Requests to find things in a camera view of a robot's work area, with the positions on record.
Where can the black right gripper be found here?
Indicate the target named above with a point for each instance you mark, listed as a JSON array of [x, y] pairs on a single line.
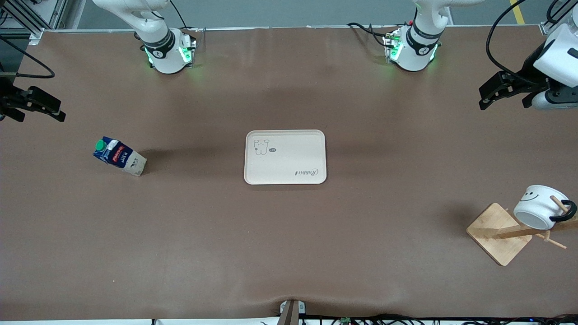
[[5, 100]]

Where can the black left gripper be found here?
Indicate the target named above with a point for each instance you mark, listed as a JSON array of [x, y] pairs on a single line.
[[528, 74]]

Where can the blue milk carton green cap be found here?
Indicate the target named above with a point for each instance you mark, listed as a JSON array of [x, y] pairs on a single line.
[[118, 155]]

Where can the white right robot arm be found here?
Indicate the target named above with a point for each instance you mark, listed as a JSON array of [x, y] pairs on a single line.
[[165, 50]]

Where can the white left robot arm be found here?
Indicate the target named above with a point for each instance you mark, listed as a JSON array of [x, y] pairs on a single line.
[[417, 45]]

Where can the beige rectangular tray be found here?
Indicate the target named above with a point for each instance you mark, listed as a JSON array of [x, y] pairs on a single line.
[[285, 157]]

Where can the wooden mug stand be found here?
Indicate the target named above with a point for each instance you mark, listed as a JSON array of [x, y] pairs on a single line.
[[496, 234]]

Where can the aluminium frame profile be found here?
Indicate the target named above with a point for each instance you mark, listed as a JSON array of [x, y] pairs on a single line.
[[553, 20], [27, 18]]

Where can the metal table edge bracket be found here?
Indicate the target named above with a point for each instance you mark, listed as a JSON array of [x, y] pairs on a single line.
[[291, 312]]

